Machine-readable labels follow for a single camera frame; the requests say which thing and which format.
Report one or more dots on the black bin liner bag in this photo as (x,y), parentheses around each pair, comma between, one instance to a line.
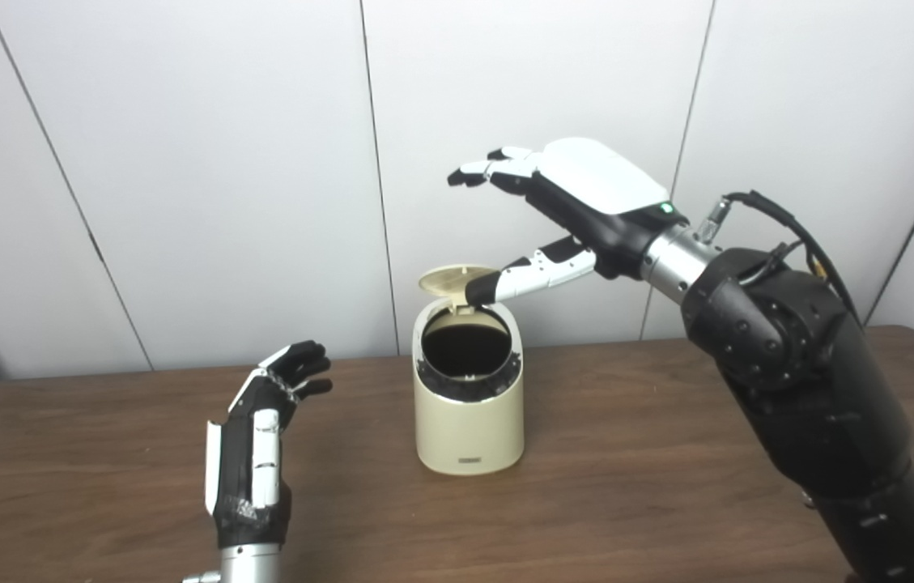
(465,393)

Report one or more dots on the cream-colored bin body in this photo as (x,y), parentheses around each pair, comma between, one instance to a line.
(469,433)

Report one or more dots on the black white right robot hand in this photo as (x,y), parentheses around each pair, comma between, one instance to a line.
(598,182)

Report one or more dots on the cream round bin lid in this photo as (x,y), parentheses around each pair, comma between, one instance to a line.
(444,282)

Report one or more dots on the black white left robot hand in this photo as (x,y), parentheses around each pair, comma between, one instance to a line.
(242,478)

